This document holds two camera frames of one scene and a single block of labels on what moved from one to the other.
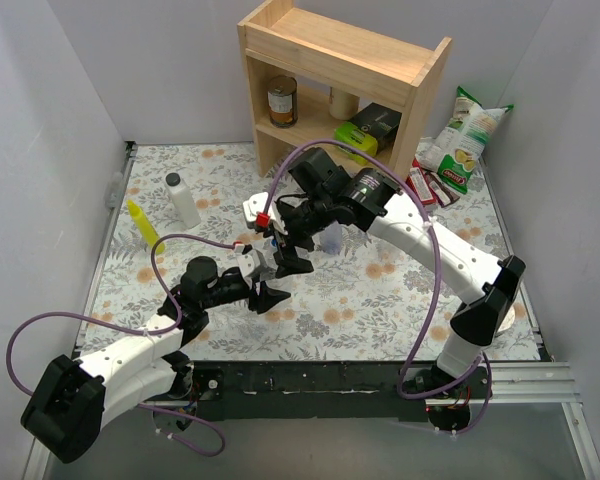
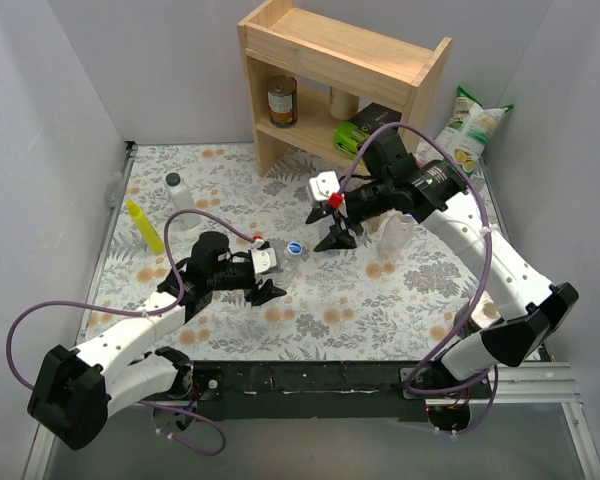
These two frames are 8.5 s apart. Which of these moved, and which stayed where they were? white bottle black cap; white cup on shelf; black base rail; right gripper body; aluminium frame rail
Moved: right gripper body
Stayed: white cup on shelf; white bottle black cap; aluminium frame rail; black base rail
